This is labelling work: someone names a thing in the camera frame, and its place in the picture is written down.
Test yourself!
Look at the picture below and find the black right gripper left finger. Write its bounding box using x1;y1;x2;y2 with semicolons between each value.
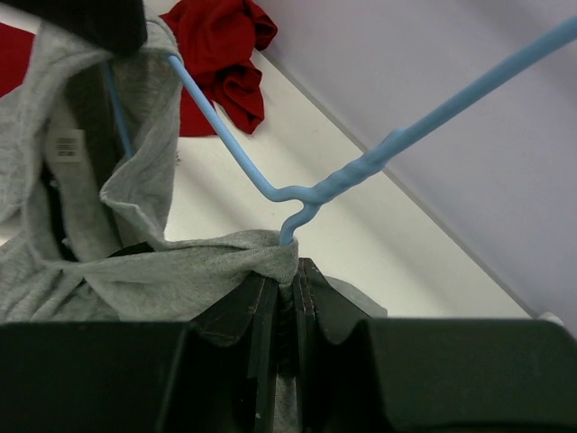
1;273;278;432

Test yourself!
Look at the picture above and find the light blue wire hanger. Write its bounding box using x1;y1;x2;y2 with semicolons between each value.
102;13;577;247

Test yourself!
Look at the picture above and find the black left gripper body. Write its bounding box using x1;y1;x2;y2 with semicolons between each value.
17;0;148;56

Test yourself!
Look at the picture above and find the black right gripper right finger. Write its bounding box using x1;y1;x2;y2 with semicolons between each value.
293;259;576;432

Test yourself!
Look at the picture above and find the red t shirt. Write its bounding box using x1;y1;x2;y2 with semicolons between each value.
1;0;278;137

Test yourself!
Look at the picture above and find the grey t shirt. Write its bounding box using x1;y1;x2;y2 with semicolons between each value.
0;13;389;433

